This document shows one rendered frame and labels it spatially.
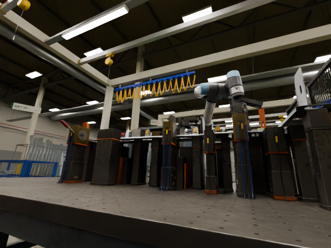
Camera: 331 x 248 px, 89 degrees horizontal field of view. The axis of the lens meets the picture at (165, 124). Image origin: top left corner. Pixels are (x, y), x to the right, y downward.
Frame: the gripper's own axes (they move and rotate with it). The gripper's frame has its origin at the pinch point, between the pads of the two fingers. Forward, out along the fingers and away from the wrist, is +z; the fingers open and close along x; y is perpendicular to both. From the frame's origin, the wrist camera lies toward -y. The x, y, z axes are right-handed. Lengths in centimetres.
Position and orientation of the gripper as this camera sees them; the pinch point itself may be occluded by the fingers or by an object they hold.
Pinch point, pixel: (248, 128)
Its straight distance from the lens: 100.4
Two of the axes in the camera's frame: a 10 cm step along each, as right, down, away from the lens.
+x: -3.6, -2.7, -8.9
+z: 0.6, 9.5, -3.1
